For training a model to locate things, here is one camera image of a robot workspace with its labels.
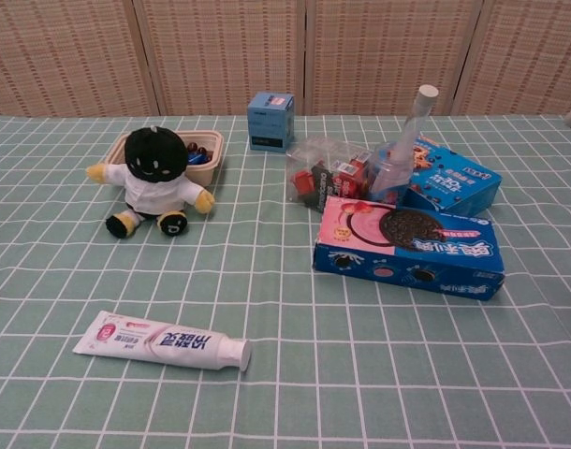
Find white toothpaste tube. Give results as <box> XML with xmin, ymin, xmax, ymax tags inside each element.
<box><xmin>72</xmin><ymin>310</ymin><xmax>253</xmax><ymax>373</ymax></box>

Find blue chocolate chip cookie box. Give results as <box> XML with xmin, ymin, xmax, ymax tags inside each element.
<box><xmin>400</xmin><ymin>133</ymin><xmax>503</xmax><ymax>216</ymax></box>

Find blue pink Oreo box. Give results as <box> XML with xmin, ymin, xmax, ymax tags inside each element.
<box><xmin>312</xmin><ymin>195</ymin><xmax>506</xmax><ymax>303</ymax></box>

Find clear container red coffee sachets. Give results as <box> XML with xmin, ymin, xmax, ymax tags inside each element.
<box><xmin>285</xmin><ymin>137</ymin><xmax>375</xmax><ymax>214</ymax></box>

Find small light blue carton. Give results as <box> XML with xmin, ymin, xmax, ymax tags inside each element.
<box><xmin>246</xmin><ymin>92</ymin><xmax>296</xmax><ymax>153</ymax></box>

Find green checked tablecloth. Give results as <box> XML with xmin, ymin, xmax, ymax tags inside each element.
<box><xmin>0</xmin><ymin>113</ymin><xmax>571</xmax><ymax>449</ymax></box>

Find beige plastic tray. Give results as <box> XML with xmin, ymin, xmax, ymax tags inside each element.
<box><xmin>101</xmin><ymin>130</ymin><xmax>225</xmax><ymax>183</ymax></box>

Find bamboo folding screen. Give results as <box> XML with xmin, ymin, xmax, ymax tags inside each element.
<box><xmin>0</xmin><ymin>0</ymin><xmax>571</xmax><ymax>118</ymax></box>

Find black plush doll white coat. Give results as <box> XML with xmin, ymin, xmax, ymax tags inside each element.
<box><xmin>85</xmin><ymin>125</ymin><xmax>216</xmax><ymax>239</ymax></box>

